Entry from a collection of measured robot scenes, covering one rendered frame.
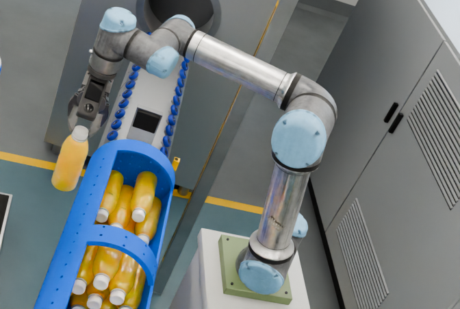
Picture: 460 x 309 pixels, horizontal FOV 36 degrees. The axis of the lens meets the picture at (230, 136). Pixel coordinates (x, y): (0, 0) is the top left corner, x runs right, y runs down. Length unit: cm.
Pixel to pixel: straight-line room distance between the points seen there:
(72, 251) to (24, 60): 292
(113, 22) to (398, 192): 216
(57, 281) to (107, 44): 60
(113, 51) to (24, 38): 328
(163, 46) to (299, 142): 38
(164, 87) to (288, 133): 162
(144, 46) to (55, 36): 341
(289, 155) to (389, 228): 200
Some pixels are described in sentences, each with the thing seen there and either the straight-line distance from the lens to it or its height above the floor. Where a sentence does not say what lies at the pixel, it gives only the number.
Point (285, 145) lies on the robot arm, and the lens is 154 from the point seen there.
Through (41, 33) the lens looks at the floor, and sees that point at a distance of 501.
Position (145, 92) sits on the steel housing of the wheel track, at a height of 93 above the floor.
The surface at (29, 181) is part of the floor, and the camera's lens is 381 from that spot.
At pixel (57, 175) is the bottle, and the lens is 190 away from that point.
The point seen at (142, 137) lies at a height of 96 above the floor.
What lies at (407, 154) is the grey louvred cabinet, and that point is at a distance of 349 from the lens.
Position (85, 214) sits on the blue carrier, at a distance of 198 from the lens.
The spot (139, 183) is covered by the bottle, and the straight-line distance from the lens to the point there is 223.
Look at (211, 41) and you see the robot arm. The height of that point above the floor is 178.
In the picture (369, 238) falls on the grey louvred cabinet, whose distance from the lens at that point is 364.
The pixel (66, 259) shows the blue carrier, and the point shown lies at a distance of 187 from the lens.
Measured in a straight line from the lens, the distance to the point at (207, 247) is 209.
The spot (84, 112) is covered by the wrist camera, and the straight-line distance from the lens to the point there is 168.
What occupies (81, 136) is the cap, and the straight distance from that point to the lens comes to 182.
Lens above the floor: 256
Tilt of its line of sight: 33 degrees down
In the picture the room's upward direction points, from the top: 25 degrees clockwise
